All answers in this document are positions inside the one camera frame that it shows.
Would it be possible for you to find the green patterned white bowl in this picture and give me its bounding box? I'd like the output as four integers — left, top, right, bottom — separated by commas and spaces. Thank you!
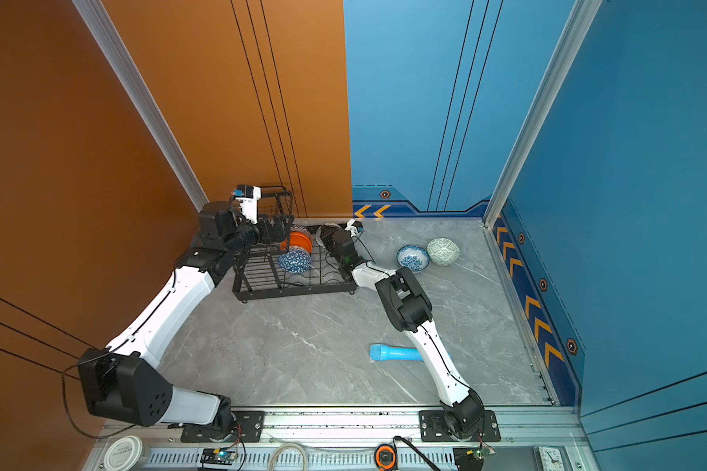
427, 237, 461, 266

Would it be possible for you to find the blue geometric patterned bowl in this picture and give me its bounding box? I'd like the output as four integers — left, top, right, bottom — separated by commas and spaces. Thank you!
278, 246, 312, 275

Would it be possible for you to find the white round lid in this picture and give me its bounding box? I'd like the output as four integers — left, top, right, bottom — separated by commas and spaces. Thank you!
102, 436, 148, 471

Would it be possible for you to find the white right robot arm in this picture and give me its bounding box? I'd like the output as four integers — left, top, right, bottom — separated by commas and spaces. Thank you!
317, 224, 485, 441

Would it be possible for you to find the white lattice patterned bowl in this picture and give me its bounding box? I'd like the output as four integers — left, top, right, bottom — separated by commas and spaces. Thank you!
315, 223, 343, 246

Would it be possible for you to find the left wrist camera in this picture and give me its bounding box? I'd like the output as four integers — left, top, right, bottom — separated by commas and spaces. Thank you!
233, 184, 262, 224

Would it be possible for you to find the white analog clock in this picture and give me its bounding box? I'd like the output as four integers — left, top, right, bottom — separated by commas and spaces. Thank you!
535, 447, 567, 471

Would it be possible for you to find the green circuit board right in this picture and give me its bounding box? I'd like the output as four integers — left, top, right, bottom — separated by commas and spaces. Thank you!
465, 444, 496, 460

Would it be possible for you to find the orange black tape measure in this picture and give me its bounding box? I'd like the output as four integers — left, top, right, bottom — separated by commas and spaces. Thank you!
374, 444, 398, 471

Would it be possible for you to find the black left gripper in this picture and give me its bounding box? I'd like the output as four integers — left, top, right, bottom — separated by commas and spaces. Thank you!
224, 212, 293, 260

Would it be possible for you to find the green circuit board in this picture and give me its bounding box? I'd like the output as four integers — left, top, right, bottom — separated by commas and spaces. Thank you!
465, 444, 496, 460
200, 447, 241, 469

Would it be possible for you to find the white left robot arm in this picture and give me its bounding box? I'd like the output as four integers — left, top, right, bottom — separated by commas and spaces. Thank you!
77, 196, 295, 438

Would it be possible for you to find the orange plastic bowl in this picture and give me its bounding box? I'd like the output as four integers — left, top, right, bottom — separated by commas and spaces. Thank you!
281, 228, 313, 253

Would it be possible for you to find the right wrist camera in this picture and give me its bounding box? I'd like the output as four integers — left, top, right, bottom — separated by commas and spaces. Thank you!
346, 219, 363, 239

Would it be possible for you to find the black metal dish rack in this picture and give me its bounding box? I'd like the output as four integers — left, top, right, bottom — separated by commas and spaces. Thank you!
233, 186, 357, 303

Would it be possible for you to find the blue floral white bowl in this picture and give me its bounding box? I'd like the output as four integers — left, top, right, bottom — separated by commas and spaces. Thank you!
396, 245, 431, 273

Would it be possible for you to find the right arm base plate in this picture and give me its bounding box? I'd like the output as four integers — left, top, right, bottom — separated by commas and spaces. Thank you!
418, 410, 502, 443

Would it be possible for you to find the light blue plastic cylinder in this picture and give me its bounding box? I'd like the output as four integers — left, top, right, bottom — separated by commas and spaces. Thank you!
369, 343, 423, 362

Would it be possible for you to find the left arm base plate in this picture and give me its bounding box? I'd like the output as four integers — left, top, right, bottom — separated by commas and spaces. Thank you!
180, 410, 265, 444

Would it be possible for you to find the green circuit board left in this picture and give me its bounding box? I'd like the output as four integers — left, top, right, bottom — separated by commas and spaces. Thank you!
200, 447, 241, 469

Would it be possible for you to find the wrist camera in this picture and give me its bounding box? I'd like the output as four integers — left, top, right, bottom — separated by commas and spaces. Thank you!
233, 184, 262, 224
346, 219, 363, 239

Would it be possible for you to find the white coiled cable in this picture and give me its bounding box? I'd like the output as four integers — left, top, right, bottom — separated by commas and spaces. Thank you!
267, 442, 310, 471

